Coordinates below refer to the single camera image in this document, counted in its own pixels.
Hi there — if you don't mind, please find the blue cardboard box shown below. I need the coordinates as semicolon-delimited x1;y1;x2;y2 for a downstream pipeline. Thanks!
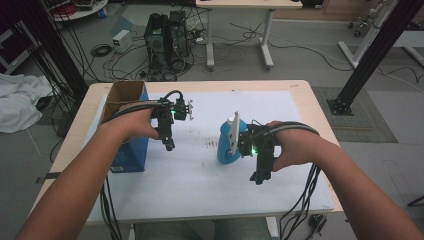
99;80;150;174

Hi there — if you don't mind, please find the white-legged wooden desk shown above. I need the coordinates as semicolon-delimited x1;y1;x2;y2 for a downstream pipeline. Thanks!
194;0;304;71

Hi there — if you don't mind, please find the office chair castor base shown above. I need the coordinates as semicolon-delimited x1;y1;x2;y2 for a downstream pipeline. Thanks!
347;14;376;38

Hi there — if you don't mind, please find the small white box device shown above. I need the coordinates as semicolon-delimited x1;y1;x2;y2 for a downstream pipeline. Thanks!
111;29;133;54

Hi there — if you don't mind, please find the white metal stand frame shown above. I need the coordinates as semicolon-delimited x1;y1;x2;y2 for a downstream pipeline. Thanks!
338;0;424;69

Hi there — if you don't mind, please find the black aluminium post with foot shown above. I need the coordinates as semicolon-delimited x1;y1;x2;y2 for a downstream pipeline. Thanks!
326;0;424;117

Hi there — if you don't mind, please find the person's right hand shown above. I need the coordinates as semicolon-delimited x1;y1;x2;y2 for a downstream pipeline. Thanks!
266;120;323;173

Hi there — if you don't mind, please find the white table mat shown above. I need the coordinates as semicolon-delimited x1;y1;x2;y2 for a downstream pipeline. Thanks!
81;90;335;224

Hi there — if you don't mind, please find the grey floor mat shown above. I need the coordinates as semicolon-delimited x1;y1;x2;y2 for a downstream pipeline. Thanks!
311;85;399;144

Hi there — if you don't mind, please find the black power adapter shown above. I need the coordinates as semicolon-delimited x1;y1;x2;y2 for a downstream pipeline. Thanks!
308;213;328;234

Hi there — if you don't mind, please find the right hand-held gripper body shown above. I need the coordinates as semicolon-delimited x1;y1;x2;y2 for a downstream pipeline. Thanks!
228;111;278;162

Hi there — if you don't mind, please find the white cloth heap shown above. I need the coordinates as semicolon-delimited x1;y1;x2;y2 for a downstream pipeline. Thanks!
0;73;54;134

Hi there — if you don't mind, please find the right gripper black cable bundle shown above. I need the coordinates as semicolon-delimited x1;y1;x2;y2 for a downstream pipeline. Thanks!
248;120;323;240

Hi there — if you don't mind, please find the black computer tower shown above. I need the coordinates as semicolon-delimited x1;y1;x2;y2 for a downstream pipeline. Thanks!
143;12;169;68
166;10;191;64

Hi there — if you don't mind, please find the blue bottle with white cap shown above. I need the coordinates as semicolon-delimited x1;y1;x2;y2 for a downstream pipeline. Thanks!
217;114;249;165

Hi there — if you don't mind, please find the long black floor cable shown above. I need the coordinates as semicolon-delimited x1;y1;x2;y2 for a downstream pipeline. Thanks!
229;22;354;73

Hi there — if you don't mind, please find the round white table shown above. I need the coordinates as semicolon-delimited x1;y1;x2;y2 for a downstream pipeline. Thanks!
49;0;109;23

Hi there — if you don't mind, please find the coiled black cable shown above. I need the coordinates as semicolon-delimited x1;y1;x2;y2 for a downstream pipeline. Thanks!
90;43;114;58

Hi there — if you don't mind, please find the dark shelf unit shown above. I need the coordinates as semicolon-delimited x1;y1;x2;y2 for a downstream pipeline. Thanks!
0;19;34;75

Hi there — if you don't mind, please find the grey tape strip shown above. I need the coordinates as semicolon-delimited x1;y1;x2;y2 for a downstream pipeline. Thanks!
34;171;63;185

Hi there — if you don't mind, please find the black tripod leg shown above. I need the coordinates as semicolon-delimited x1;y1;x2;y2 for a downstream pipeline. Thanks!
407;195;424;208

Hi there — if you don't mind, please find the person's left hand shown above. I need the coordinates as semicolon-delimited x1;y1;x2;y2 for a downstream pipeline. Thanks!
99;107;161;144

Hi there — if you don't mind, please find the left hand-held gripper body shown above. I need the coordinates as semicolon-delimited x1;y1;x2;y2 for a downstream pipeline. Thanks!
150;95;195;133

